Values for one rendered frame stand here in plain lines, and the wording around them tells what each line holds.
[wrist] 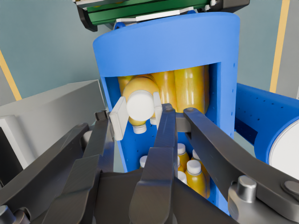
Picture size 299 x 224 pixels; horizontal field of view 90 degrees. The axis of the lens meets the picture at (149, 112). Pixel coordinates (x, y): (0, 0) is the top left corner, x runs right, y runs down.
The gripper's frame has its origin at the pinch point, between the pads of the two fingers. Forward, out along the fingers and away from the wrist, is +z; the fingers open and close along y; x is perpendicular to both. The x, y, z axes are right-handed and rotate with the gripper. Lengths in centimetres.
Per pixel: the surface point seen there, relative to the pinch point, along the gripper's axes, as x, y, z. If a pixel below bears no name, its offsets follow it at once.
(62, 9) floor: 53, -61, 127
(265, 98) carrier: -16, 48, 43
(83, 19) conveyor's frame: 20.3, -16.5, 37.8
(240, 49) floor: 1, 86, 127
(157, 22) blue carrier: 9.8, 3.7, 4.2
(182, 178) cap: -23.9, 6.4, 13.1
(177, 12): 14.5, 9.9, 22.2
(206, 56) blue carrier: 5.0, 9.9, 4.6
